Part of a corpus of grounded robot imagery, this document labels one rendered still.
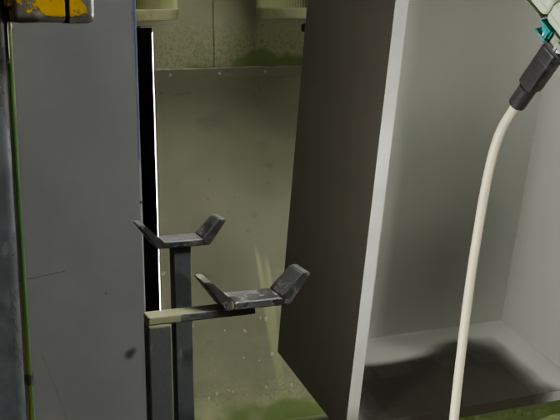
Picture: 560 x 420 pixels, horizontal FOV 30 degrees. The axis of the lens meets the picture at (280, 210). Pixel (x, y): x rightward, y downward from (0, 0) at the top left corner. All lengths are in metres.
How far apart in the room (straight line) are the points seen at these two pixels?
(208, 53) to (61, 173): 2.02
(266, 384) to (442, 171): 0.90
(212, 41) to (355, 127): 1.41
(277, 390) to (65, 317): 1.69
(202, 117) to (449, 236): 1.04
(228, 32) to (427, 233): 1.15
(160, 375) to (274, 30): 2.65
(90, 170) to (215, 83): 2.00
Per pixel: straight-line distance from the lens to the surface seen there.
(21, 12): 0.73
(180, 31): 3.24
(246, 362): 2.95
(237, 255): 3.04
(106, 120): 1.28
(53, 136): 1.27
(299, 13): 2.98
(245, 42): 3.30
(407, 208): 2.36
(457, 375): 1.83
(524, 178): 2.50
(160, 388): 0.74
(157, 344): 0.73
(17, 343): 0.79
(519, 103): 1.76
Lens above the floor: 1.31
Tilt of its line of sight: 11 degrees down
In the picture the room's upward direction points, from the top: straight up
